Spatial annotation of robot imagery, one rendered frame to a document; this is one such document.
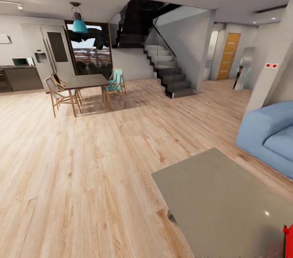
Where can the radio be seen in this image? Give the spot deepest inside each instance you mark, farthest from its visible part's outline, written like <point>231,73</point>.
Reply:
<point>287,248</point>

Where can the standing mirror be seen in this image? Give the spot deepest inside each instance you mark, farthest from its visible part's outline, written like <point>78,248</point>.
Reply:
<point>244,68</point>

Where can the breakfast table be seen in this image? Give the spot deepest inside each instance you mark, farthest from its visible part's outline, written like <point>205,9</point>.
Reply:
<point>85,81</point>

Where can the fixed window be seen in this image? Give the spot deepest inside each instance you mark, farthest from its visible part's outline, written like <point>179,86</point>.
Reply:
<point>91,52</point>

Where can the microwave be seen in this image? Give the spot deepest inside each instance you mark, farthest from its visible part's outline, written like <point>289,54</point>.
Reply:
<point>23,61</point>

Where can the door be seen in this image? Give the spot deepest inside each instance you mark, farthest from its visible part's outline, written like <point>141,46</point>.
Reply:
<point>228,54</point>

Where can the stairs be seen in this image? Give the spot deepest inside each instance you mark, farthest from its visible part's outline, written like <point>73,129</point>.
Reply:
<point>134,27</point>

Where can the fridge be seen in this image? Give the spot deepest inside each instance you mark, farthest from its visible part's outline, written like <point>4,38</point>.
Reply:
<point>50,50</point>

